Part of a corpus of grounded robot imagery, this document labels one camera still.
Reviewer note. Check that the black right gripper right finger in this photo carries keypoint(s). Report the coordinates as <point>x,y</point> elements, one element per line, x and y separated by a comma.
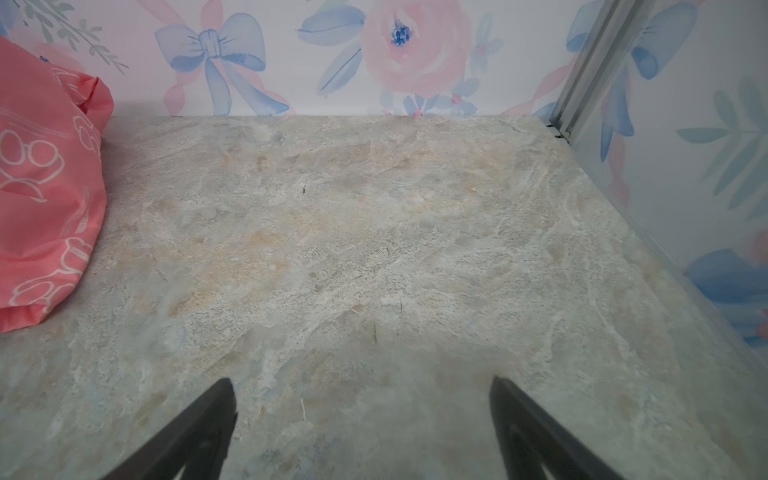
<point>533,444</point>

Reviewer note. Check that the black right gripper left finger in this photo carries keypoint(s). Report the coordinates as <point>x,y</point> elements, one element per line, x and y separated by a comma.
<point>194,445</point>

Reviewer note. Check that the pink patterned cloth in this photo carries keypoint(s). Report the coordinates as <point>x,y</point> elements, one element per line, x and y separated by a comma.
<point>53,194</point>

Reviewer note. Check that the aluminium right corner post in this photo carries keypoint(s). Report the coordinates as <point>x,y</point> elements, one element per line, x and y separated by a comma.
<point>617,24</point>

